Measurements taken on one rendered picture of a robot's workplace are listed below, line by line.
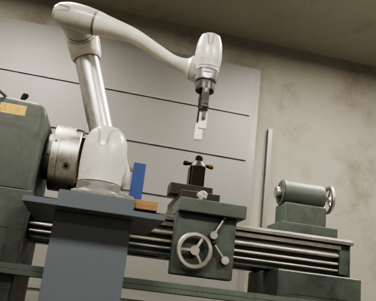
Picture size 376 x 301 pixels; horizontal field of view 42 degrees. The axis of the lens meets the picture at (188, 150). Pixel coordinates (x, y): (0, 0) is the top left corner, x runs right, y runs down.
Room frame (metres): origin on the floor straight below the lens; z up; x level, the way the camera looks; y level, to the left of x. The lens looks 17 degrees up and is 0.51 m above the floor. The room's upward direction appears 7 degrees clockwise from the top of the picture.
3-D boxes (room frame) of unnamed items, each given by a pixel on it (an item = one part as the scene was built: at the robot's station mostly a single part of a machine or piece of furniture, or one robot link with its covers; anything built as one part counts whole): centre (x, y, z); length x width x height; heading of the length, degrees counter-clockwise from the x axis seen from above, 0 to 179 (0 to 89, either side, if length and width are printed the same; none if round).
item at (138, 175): (2.35, 0.23, 1.00); 0.08 x 0.06 x 0.23; 9
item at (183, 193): (2.37, -0.05, 0.95); 0.43 x 0.18 x 0.04; 9
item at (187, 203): (2.36, -0.10, 0.90); 0.53 x 0.30 x 0.06; 9
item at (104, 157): (1.73, 0.30, 0.97); 0.18 x 0.16 x 0.22; 0
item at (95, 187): (1.72, 0.28, 0.83); 0.22 x 0.18 x 0.06; 100
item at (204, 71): (1.75, -0.04, 1.34); 0.09 x 0.09 x 0.06
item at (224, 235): (2.16, -0.12, 0.73); 0.27 x 0.12 x 0.27; 99
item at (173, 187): (2.31, -0.03, 1.00); 0.20 x 0.10 x 0.05; 99
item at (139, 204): (2.34, 0.28, 0.89); 0.36 x 0.30 x 0.04; 9
